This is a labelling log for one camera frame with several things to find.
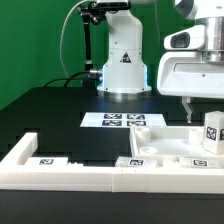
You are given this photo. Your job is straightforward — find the black cables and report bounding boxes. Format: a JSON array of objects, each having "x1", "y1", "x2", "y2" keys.
[{"x1": 43, "y1": 0, "x2": 101, "y2": 89}]

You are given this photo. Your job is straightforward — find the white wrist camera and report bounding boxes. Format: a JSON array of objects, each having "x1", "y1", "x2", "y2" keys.
[{"x1": 163, "y1": 24, "x2": 224, "y2": 52}]

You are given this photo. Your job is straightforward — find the white square tabletop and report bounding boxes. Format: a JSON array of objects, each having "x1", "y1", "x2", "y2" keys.
[{"x1": 130, "y1": 126, "x2": 224, "y2": 158}]

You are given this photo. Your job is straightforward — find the white U-shaped obstacle fence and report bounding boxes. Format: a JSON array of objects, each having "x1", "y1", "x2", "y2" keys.
[{"x1": 0, "y1": 133, "x2": 224, "y2": 194}]

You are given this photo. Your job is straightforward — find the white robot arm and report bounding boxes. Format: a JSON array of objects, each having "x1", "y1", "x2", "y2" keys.
[{"x1": 89, "y1": 0, "x2": 224, "y2": 114}]

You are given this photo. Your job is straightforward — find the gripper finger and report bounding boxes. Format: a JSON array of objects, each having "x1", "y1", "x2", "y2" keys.
[{"x1": 182, "y1": 97, "x2": 193, "y2": 123}]

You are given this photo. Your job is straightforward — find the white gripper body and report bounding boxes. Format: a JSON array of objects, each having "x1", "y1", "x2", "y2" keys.
[{"x1": 157, "y1": 51, "x2": 224, "y2": 99}]

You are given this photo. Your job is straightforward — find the black camera pole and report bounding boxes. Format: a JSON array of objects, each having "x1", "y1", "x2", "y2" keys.
[{"x1": 77, "y1": 3, "x2": 108, "y2": 89}]

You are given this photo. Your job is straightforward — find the white tag sheet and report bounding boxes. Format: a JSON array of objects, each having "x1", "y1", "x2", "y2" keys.
[{"x1": 80, "y1": 112, "x2": 166, "y2": 128}]

